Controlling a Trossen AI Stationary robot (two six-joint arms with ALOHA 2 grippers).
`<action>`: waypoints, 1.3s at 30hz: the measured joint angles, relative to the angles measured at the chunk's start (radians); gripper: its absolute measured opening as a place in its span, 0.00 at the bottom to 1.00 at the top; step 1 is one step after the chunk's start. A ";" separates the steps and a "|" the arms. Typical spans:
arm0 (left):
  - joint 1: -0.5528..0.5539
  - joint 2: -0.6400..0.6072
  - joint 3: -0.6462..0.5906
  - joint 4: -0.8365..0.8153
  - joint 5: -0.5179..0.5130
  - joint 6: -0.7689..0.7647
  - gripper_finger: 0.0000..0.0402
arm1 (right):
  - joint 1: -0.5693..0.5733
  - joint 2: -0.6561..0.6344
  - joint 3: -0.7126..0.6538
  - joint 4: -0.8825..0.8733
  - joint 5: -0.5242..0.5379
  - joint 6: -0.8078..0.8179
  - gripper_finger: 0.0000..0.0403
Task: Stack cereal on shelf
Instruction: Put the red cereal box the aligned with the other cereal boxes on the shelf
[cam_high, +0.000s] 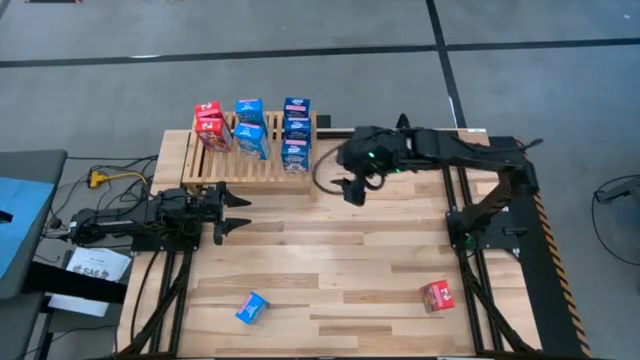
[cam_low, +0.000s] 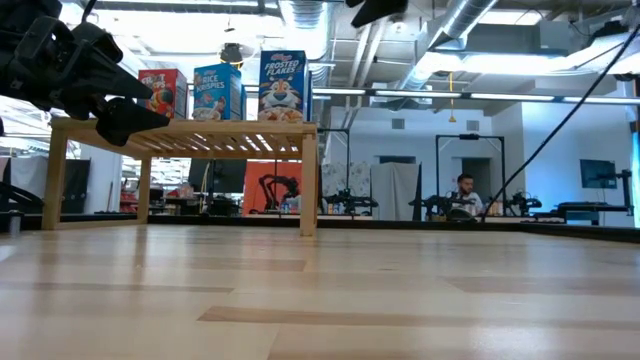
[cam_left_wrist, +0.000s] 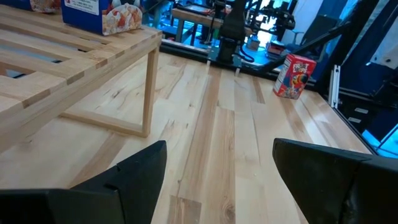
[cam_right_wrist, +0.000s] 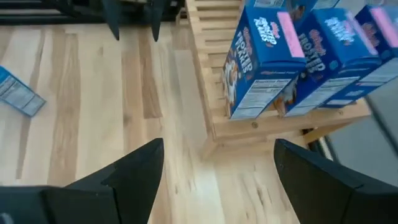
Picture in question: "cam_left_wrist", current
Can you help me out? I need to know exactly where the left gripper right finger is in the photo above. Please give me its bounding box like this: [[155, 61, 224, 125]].
[[272, 138, 398, 224]]

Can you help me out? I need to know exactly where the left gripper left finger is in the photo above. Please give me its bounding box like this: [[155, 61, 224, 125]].
[[0, 139, 168, 224]]

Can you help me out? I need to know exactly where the red Froot Loops cereal box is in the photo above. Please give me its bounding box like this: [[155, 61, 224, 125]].
[[272, 53, 317, 100]]

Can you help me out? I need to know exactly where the wooden slatted shelf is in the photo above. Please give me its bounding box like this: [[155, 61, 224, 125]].
[[0, 4, 163, 155]]

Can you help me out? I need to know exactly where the wooden background table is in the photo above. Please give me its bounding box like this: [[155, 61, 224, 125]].
[[170, 7, 224, 43]]

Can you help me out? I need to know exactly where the white metal bracket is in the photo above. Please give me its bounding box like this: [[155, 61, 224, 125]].
[[328, 64, 341, 110]]

